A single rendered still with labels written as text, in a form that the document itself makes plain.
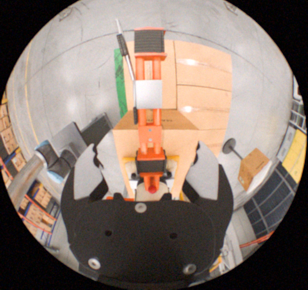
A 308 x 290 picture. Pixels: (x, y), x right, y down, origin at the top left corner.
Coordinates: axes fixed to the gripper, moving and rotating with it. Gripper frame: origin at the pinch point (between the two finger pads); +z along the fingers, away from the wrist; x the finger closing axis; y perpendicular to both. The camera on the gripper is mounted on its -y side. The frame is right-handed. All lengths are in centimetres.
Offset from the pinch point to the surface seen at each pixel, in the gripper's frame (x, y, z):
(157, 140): 2.4, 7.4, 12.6
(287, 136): 736, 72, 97
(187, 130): 17.3, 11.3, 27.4
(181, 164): 17.1, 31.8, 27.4
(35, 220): -711, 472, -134
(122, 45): -5.3, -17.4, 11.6
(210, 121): 58, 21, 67
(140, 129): -1.9, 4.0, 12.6
